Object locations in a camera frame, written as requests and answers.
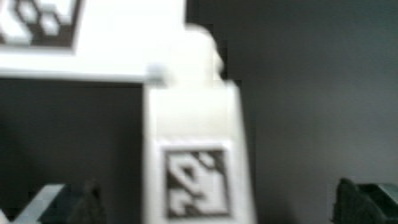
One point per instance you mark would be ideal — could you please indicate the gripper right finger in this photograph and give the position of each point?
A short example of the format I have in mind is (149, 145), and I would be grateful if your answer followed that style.
(366, 203)

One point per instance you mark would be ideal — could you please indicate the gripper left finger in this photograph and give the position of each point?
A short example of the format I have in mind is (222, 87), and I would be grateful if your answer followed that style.
(62, 205)

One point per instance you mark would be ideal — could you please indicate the white chair leg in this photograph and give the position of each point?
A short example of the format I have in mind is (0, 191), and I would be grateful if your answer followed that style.
(197, 191)

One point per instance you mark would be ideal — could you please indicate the flat white tagged base plate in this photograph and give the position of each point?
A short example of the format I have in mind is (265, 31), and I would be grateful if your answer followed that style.
(85, 40)

